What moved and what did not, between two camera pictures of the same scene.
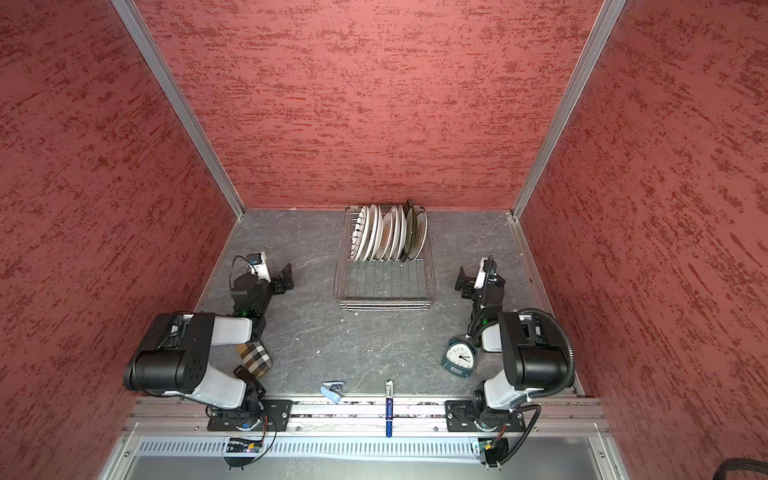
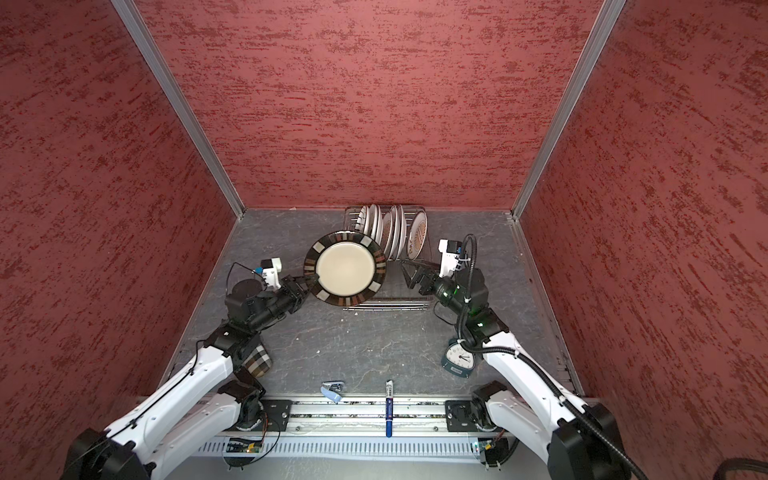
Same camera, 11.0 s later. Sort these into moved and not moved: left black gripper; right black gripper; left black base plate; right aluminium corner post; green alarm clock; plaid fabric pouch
Moved: right black gripper; left black gripper
Not moved: plaid fabric pouch; green alarm clock; right aluminium corner post; left black base plate
